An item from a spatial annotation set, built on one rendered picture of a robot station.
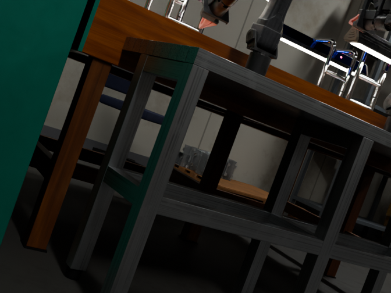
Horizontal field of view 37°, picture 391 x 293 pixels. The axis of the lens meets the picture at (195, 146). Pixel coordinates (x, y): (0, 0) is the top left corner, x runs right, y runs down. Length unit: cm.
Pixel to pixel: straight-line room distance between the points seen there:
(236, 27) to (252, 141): 105
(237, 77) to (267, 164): 424
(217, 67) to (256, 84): 12
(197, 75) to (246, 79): 14
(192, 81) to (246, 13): 394
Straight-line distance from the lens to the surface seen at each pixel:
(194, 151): 467
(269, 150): 560
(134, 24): 174
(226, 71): 139
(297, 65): 563
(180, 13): 258
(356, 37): 254
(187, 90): 134
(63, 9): 164
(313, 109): 156
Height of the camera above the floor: 52
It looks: 2 degrees down
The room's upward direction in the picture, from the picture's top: 20 degrees clockwise
